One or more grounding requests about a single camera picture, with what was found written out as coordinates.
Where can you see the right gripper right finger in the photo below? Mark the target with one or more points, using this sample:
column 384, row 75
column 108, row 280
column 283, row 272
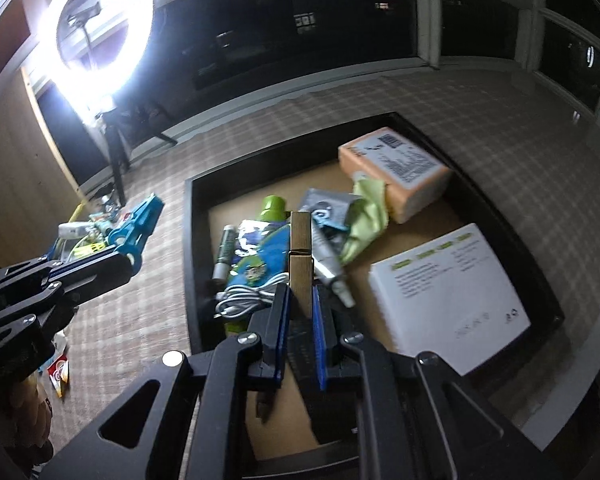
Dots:
column 416, row 417

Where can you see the grey foil pouch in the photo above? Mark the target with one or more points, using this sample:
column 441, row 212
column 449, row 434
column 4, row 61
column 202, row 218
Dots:
column 329, row 209

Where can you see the green white tube stick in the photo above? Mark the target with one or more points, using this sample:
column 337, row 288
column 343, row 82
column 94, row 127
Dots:
column 226, row 252

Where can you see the white patterned tube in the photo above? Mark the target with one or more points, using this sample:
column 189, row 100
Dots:
column 328, row 268

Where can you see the white power strip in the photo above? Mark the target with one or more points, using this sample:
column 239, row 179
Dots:
column 77, row 230

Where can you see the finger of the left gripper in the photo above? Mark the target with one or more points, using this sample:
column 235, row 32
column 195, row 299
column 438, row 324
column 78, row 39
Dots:
column 82, row 280
column 52, row 309

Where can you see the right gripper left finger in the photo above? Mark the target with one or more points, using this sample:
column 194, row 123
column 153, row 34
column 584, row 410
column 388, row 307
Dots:
column 185, row 416

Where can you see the yellow shuttlecock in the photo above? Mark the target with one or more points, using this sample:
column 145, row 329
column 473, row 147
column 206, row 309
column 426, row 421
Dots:
column 87, row 250

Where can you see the beige wardrobe panel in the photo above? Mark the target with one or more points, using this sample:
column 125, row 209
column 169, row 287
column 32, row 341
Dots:
column 37, row 190

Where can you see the orange tissue pack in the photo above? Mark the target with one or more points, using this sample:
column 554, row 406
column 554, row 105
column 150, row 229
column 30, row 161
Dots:
column 414, row 178

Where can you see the light green cloth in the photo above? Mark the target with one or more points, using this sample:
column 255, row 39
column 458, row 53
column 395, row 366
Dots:
column 369, row 218

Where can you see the black wallet case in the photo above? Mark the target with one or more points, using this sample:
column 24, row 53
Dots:
column 300, row 414

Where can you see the ring light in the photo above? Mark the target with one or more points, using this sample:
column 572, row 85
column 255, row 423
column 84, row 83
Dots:
column 89, row 50

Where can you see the green lotion tube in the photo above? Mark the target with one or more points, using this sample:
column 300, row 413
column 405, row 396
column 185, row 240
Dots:
column 238, row 302

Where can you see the blue green card package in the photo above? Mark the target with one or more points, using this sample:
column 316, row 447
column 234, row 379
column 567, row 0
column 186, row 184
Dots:
column 261, row 252

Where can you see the wooden clothespin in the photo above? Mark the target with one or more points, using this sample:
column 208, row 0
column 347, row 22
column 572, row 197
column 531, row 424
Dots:
column 301, row 260

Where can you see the snack packet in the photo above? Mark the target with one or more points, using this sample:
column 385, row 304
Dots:
column 58, row 372

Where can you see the black light tripod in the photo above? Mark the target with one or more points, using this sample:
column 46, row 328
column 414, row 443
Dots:
column 135, row 117

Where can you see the black tray box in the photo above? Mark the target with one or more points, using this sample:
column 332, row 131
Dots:
column 235, row 192

